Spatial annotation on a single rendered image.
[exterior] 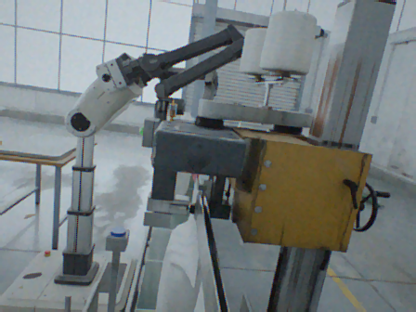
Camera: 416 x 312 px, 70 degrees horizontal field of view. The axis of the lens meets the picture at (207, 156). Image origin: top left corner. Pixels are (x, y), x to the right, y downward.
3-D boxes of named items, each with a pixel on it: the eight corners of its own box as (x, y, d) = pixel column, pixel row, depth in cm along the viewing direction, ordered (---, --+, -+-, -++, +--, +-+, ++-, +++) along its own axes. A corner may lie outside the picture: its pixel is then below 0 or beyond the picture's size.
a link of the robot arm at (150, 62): (237, 28, 131) (239, 17, 121) (248, 57, 131) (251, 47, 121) (143, 64, 132) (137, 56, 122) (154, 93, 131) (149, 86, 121)
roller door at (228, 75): (176, 138, 855) (192, 13, 784) (288, 153, 893) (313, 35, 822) (176, 139, 845) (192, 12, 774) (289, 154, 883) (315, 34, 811)
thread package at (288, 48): (253, 71, 93) (263, 14, 89) (296, 78, 94) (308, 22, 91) (266, 68, 78) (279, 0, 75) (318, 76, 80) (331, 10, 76)
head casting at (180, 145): (151, 191, 106) (161, 109, 100) (218, 199, 109) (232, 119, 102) (140, 230, 77) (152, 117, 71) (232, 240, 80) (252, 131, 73)
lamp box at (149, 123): (144, 142, 102) (147, 116, 100) (157, 144, 102) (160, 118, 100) (141, 147, 95) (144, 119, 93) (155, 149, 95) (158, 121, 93)
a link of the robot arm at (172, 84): (240, 45, 131) (242, 34, 121) (246, 57, 131) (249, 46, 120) (155, 91, 132) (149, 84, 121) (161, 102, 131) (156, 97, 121)
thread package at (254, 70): (234, 75, 119) (241, 31, 115) (274, 82, 120) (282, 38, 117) (242, 73, 102) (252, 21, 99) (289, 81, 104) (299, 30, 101)
